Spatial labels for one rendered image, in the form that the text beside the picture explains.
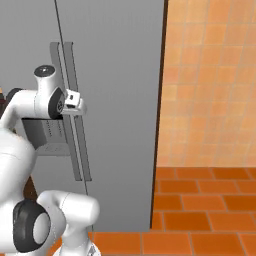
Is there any dark grey fridge dispenser panel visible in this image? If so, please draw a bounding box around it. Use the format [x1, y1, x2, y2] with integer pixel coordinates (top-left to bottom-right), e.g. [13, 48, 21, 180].
[21, 117, 72, 158]

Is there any grey fridge door handle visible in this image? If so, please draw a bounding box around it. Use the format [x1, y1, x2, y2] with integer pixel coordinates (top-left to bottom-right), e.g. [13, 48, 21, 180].
[49, 41, 83, 182]
[62, 41, 93, 182]

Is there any plain grey fridge door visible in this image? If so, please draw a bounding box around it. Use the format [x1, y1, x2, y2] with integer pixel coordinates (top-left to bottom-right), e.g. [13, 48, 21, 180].
[54, 0, 166, 233]

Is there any grey fridge door with dispenser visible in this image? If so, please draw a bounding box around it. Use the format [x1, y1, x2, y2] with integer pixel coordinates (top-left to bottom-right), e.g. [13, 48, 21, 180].
[0, 0, 90, 201]

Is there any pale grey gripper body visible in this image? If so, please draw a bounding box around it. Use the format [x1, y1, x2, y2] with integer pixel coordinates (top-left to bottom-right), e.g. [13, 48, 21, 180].
[62, 99, 88, 117]

